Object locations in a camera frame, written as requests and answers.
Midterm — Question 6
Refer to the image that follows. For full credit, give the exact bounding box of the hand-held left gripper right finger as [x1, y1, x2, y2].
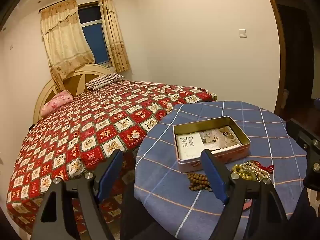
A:
[200, 149, 288, 240]

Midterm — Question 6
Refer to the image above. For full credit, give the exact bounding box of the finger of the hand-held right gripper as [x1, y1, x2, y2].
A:
[285, 119, 320, 193]

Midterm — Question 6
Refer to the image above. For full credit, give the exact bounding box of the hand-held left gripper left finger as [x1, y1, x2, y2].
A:
[30, 149, 124, 240]

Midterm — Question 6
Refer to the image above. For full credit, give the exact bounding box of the brown wooden bead bracelet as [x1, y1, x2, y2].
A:
[187, 172, 213, 192]

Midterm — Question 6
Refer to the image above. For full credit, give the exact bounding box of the pale gold bead bracelet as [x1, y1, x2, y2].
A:
[230, 164, 253, 182]

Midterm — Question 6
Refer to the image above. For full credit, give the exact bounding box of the pink and gold tin box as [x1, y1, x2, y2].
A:
[172, 116, 251, 173]

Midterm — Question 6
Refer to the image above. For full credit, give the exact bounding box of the pearl necklace with red tassel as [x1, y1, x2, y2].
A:
[244, 160, 275, 180]

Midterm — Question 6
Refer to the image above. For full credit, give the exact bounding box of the blue plaid tablecloth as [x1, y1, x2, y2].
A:
[134, 101, 312, 240]

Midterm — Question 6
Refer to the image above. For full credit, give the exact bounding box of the printed paper leaflet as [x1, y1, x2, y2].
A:
[176, 125, 243, 161]

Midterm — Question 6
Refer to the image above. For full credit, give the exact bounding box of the red printed bedspread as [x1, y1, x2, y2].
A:
[6, 80, 218, 233]

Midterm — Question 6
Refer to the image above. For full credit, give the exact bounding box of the pink floral pillow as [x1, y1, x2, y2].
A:
[41, 89, 74, 117]

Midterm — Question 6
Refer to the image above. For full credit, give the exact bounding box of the striped pillow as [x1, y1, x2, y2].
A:
[86, 73, 125, 90]

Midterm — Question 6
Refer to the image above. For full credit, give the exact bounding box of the cream wooden headboard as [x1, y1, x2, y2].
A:
[34, 64, 113, 125]

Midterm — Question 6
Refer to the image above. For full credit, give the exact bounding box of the window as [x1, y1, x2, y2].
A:
[77, 4, 111, 65]

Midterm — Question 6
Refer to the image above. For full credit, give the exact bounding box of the narrow cream floral curtain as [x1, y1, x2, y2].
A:
[98, 0, 130, 72]

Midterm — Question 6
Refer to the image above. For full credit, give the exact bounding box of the wide cream floral curtain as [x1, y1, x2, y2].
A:
[40, 0, 95, 92]

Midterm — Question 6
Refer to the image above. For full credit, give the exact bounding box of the brown wooden door frame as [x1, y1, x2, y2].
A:
[261, 0, 287, 115]

